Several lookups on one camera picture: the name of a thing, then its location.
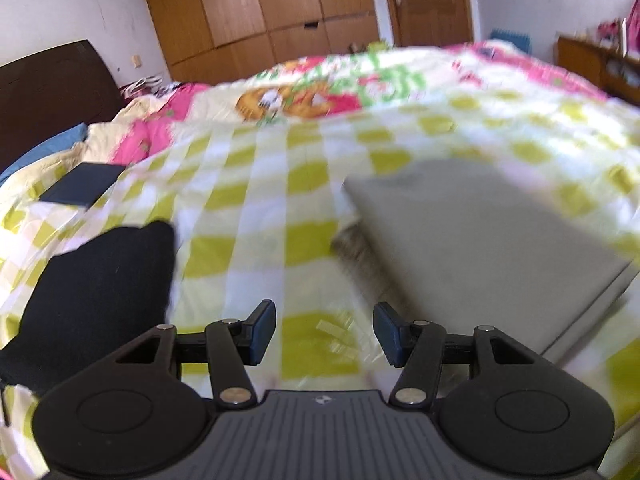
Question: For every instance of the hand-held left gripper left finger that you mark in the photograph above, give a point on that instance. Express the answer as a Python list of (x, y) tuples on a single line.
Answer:
[(265, 331)]

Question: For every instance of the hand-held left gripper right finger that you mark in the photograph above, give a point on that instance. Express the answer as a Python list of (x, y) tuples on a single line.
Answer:
[(386, 336)]

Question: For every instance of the grey pants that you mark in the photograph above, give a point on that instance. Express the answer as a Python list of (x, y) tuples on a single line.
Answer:
[(475, 240)]

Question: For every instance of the checked cartoon printed blanket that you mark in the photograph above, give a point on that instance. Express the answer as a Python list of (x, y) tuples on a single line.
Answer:
[(280, 170)]

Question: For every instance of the black cloth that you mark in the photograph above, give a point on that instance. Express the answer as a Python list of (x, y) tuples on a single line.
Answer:
[(95, 300)]

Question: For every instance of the dark blue flat box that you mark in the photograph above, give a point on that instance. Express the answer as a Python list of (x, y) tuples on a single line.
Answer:
[(82, 185)]

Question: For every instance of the blue pillow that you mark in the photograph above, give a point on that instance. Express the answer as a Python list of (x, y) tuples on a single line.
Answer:
[(45, 152)]

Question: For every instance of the dark wooden headboard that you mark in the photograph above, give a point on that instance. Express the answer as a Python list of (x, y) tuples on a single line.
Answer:
[(50, 95)]

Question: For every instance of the blue foam mat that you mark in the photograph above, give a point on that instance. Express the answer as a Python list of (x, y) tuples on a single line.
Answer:
[(510, 40)]

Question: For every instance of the wooden wardrobe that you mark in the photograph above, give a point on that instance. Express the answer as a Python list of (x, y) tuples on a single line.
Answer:
[(260, 5)]

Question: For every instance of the wooden door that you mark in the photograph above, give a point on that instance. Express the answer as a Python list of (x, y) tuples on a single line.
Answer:
[(430, 0)]

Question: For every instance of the wooden desk with shelf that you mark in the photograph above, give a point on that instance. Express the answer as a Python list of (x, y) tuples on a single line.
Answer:
[(595, 60)]

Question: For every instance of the pink items on desk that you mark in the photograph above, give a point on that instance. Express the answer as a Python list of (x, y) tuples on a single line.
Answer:
[(611, 30)]

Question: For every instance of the wall socket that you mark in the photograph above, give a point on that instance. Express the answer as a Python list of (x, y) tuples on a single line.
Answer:
[(136, 61)]

